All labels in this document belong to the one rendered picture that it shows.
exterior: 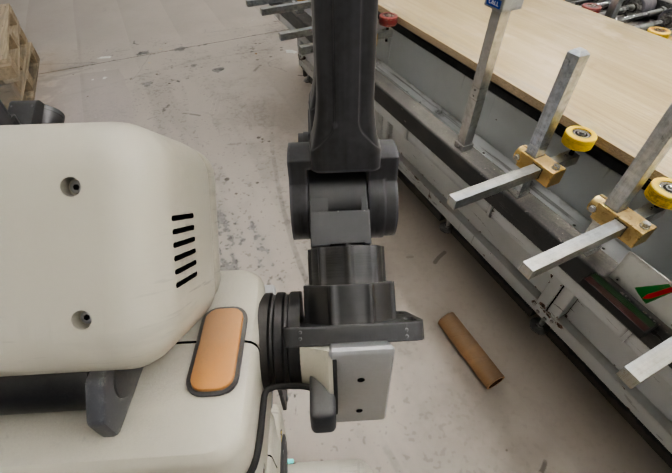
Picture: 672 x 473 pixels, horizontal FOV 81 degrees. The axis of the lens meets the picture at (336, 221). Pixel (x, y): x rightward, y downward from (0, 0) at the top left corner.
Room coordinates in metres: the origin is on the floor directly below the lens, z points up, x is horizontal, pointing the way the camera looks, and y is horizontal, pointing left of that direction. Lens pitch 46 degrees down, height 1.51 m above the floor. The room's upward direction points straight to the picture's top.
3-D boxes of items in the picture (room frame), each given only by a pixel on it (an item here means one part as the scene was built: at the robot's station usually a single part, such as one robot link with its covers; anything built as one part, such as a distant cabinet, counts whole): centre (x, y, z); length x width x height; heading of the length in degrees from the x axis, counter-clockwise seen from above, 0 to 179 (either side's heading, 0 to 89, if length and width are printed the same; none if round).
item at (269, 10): (2.18, 0.17, 0.83); 0.43 x 0.03 x 0.04; 116
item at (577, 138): (0.92, -0.67, 0.85); 0.08 x 0.08 x 0.11
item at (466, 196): (0.83, -0.49, 0.82); 0.43 x 0.03 x 0.04; 116
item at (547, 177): (0.89, -0.57, 0.82); 0.14 x 0.06 x 0.05; 26
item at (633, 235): (0.66, -0.68, 0.83); 0.14 x 0.06 x 0.05; 26
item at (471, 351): (0.72, -0.53, 0.04); 0.30 x 0.08 x 0.08; 26
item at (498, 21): (1.14, -0.44, 0.93); 0.05 x 0.05 x 0.45; 26
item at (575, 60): (0.91, -0.56, 0.90); 0.04 x 0.04 x 0.48; 26
